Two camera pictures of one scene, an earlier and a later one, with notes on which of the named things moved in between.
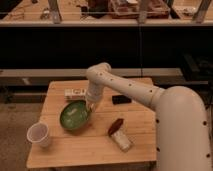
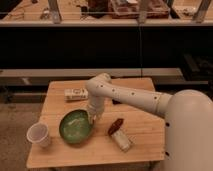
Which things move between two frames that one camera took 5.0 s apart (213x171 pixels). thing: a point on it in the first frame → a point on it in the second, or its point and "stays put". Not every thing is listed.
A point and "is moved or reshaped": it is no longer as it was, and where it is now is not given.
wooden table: x=121 y=132 stays put
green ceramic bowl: x=74 y=115 is moved or reshaped
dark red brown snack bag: x=115 y=127 stays put
